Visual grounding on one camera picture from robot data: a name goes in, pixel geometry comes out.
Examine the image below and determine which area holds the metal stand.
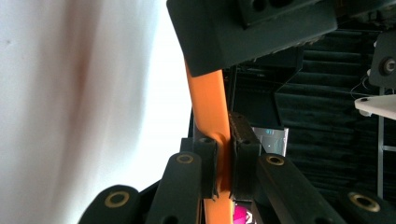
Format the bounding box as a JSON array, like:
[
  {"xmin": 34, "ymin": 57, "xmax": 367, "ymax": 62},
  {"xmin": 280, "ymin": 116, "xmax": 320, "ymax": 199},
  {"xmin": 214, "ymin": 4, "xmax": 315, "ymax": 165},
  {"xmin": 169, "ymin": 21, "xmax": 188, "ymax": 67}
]
[{"xmin": 376, "ymin": 87, "xmax": 396, "ymax": 200}]

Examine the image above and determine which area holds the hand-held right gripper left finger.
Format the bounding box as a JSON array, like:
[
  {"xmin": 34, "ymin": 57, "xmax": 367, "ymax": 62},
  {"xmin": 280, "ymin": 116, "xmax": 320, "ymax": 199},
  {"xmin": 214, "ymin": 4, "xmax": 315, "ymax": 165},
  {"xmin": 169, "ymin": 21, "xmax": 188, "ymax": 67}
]
[{"xmin": 192, "ymin": 136, "xmax": 219, "ymax": 201}]

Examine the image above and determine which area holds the dark green curtain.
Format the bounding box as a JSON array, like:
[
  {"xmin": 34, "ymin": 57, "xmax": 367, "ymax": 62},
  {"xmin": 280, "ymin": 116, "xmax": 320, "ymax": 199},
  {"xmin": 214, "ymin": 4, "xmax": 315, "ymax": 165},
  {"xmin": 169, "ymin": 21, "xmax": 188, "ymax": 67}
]
[{"xmin": 223, "ymin": 27, "xmax": 396, "ymax": 224}]

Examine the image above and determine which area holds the lit monitor screen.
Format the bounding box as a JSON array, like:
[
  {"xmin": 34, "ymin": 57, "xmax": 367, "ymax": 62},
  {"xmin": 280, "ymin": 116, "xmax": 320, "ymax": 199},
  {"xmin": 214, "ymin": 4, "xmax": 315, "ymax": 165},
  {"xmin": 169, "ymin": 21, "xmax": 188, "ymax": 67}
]
[{"xmin": 251, "ymin": 126, "xmax": 290, "ymax": 157}]

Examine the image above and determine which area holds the orange phone case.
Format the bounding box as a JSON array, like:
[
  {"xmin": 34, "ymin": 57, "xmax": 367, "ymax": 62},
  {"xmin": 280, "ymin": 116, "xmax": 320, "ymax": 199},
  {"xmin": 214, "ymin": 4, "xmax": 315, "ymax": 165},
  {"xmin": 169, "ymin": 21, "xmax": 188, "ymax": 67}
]
[{"xmin": 185, "ymin": 60, "xmax": 235, "ymax": 224}]

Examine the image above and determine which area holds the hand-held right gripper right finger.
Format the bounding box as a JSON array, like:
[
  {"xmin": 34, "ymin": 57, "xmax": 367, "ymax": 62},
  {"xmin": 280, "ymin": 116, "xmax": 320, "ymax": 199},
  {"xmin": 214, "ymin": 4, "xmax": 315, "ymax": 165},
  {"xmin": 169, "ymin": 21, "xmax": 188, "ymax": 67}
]
[{"xmin": 228, "ymin": 111, "xmax": 263, "ymax": 201}]

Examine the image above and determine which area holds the pink object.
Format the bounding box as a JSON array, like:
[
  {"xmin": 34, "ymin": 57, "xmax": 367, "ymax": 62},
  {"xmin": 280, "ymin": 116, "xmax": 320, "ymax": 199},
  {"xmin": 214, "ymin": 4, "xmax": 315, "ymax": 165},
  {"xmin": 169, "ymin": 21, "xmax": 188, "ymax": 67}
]
[{"xmin": 233, "ymin": 203, "xmax": 254, "ymax": 224}]

